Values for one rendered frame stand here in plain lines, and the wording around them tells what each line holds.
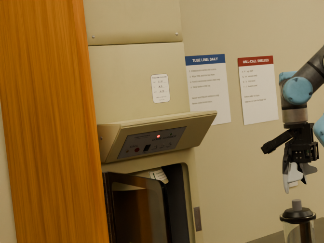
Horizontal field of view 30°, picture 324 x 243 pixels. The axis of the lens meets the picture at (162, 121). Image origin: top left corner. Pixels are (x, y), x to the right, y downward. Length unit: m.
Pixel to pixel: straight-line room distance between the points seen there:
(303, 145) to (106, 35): 0.65
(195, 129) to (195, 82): 0.69
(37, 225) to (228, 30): 1.16
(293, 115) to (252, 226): 0.86
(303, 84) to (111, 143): 0.55
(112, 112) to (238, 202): 1.03
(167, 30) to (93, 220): 0.58
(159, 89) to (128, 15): 0.22
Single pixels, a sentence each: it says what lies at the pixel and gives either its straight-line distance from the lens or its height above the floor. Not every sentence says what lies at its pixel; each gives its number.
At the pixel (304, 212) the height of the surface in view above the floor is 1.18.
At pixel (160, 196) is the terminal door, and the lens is 1.29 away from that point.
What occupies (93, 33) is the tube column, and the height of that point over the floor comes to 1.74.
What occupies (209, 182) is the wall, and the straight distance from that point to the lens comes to 2.37.
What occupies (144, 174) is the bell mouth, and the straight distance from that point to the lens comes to 1.68.
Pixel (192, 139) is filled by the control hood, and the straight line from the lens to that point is 1.68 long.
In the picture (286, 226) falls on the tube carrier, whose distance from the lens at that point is 1.87.
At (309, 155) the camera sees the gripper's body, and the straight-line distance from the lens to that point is 1.80.
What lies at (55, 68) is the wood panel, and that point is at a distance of 1.54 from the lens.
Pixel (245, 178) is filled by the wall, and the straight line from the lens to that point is 2.50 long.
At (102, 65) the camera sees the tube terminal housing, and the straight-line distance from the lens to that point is 1.58.
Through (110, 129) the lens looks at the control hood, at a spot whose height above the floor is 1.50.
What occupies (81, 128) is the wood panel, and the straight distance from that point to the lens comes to 1.45.
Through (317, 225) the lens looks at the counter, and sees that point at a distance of 2.69.
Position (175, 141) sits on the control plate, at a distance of 1.63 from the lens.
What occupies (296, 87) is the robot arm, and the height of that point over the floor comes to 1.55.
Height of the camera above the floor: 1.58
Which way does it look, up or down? 3 degrees down
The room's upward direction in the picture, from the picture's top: 6 degrees counter-clockwise
